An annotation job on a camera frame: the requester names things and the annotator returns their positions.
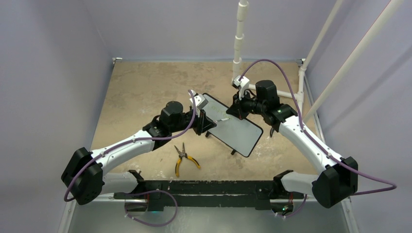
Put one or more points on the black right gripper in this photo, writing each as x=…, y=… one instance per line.
x=236, y=108

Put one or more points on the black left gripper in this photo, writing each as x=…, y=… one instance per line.
x=202, y=123

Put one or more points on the black-framed whiteboard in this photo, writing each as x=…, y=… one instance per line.
x=240, y=135

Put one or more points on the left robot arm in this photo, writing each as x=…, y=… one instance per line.
x=83, y=176

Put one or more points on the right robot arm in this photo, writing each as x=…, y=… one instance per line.
x=336, y=178

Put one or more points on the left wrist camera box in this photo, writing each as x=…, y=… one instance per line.
x=199, y=101

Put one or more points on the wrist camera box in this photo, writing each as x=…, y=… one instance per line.
x=199, y=101
x=242, y=84

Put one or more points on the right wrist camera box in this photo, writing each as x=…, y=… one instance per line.
x=242, y=84

